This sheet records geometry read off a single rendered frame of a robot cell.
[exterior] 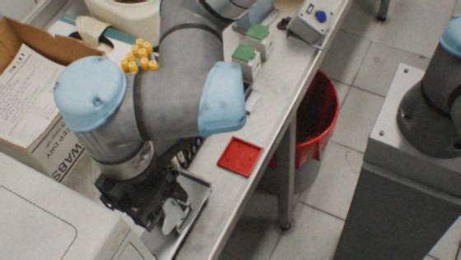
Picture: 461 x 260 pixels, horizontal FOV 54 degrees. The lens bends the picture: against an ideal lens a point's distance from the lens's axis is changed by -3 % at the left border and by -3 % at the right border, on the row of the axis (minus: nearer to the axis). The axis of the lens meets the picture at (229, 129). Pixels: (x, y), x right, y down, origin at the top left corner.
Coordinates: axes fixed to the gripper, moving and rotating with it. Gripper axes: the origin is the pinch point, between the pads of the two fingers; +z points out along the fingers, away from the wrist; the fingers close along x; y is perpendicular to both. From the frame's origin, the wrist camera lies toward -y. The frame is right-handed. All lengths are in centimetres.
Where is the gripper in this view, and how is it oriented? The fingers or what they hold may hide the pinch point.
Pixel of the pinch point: (168, 205)
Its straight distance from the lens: 78.0
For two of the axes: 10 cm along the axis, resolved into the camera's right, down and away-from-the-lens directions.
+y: -4.6, 7.7, -4.4
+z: 1.0, 5.4, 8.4
